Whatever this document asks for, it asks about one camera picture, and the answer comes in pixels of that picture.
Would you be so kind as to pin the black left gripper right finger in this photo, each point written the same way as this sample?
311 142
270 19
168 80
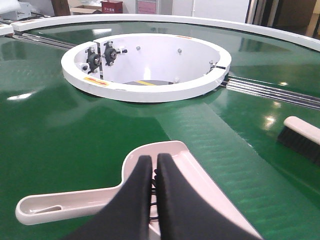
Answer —
183 213

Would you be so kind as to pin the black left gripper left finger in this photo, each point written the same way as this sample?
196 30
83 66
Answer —
127 215

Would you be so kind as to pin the pink plastic dustpan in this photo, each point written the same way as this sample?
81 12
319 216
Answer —
45 208

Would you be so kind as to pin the steel rollers right seam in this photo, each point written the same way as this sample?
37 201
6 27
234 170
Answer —
254 88

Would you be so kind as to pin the steel rollers seam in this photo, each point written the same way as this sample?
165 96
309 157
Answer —
40 40
254 88

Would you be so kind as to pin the white outer rim right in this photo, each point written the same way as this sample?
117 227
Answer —
294 38

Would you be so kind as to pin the white rim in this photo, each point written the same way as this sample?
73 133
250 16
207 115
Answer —
6 29
294 38

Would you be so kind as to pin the steel rollers upper left seam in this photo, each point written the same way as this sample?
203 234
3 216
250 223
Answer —
40 40

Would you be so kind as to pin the red box background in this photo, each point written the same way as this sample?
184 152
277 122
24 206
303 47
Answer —
112 6

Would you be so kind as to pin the cardboard box background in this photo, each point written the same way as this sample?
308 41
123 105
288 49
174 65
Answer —
77 7

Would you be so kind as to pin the white outer rim left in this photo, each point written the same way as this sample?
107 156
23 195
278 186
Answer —
6 29

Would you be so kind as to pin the left black bearing mount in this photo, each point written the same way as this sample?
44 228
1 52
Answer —
93 60

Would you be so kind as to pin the black bearing mount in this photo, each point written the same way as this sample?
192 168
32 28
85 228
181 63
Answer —
110 53
93 60

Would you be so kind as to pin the right black bearing mount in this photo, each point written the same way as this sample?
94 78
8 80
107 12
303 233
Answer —
110 53

